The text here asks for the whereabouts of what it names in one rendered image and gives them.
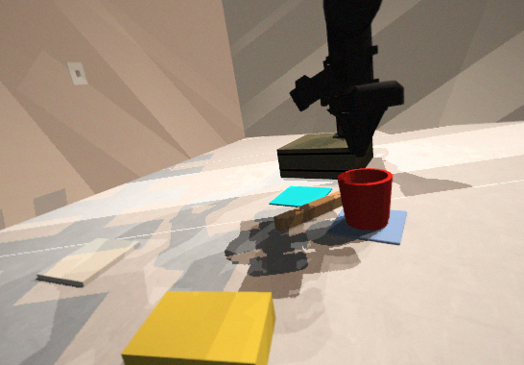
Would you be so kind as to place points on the dark red cup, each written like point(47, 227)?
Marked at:
point(366, 197)

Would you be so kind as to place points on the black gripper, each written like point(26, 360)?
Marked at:
point(362, 100)

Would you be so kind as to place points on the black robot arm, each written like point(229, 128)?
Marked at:
point(346, 20)

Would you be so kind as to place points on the yellow box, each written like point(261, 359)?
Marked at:
point(205, 328)

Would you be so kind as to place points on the long wooden bar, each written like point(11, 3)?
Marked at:
point(299, 215)

